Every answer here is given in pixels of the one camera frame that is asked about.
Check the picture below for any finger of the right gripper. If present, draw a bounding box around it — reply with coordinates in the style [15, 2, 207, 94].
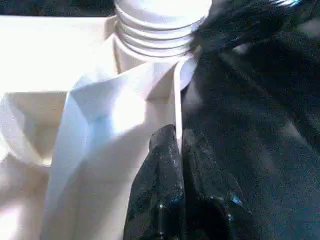
[192, 0, 320, 54]

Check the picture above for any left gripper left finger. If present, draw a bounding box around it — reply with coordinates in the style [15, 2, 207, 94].
[122, 125, 185, 240]

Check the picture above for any white plastic table leg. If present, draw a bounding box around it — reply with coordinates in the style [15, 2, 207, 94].
[114, 0, 214, 59]

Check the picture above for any black work mat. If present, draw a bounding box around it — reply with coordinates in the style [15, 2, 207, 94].
[0, 0, 320, 240]

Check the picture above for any white plastic table top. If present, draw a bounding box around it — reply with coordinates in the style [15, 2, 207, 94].
[0, 15, 202, 240]

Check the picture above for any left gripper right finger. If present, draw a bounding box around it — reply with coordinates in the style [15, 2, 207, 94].
[180, 129, 262, 240]

